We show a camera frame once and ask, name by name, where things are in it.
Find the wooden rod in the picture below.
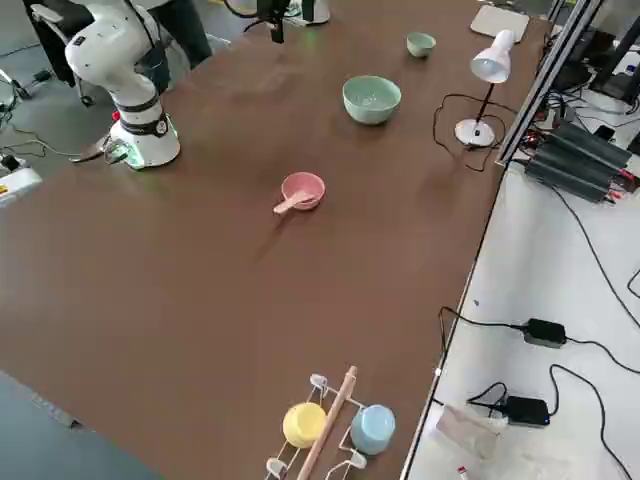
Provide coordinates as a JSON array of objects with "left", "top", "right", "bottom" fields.
[{"left": 295, "top": 365, "right": 359, "bottom": 480}]

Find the white box with sticker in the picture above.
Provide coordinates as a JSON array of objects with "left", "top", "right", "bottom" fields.
[{"left": 0, "top": 167, "right": 42, "bottom": 209}]

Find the person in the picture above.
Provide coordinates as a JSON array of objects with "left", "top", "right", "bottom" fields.
[{"left": 149, "top": 0, "right": 214, "bottom": 70}]

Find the white square tray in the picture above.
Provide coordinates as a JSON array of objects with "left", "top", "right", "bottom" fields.
[{"left": 470, "top": 4, "right": 530, "bottom": 44}]

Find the black finned power supply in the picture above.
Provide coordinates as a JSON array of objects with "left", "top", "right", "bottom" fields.
[{"left": 524, "top": 119, "right": 640, "bottom": 204}]

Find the pink bowl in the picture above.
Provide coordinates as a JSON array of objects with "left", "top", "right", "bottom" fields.
[{"left": 280, "top": 172, "right": 326, "bottom": 212}]

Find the black lamp cable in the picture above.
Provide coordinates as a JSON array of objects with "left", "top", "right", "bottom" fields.
[{"left": 432, "top": 93, "right": 519, "bottom": 172}]

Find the clear plastic bag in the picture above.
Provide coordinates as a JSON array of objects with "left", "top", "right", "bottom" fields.
[{"left": 434, "top": 403, "right": 501, "bottom": 461}]

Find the white desk lamp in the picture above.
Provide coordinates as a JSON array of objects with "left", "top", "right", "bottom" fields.
[{"left": 453, "top": 28, "right": 516, "bottom": 147}]

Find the large green bowl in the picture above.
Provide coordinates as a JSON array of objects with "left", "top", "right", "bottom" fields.
[{"left": 342, "top": 74, "right": 403, "bottom": 126}]

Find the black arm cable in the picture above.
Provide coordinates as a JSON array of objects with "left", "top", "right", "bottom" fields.
[{"left": 124, "top": 0, "right": 171, "bottom": 96}]

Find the black power supply cable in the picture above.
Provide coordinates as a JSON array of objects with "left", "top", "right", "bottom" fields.
[{"left": 549, "top": 184, "right": 640, "bottom": 321}]

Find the black monitor stand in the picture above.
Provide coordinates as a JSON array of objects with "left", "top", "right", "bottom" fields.
[{"left": 589, "top": 29, "right": 640, "bottom": 106}]

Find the white wire rack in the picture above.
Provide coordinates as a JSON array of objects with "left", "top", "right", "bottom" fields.
[{"left": 264, "top": 373, "right": 369, "bottom": 480}]

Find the black power adapter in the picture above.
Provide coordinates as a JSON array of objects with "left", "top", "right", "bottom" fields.
[
  {"left": 523, "top": 318, "right": 569, "bottom": 349},
  {"left": 503, "top": 395, "right": 551, "bottom": 429}
]

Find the small green bowl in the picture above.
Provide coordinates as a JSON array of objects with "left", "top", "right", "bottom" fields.
[{"left": 405, "top": 32, "right": 436, "bottom": 59}]

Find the black adapter cable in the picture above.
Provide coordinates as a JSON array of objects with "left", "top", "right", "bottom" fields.
[
  {"left": 438, "top": 305, "right": 529, "bottom": 362},
  {"left": 547, "top": 363, "right": 634, "bottom": 480}
]

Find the black office chair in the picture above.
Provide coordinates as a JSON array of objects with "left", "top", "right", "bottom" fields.
[{"left": 29, "top": 0, "right": 96, "bottom": 106}]

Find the aluminium frame post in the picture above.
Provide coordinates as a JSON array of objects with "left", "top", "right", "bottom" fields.
[{"left": 494, "top": 0, "right": 599, "bottom": 167}]

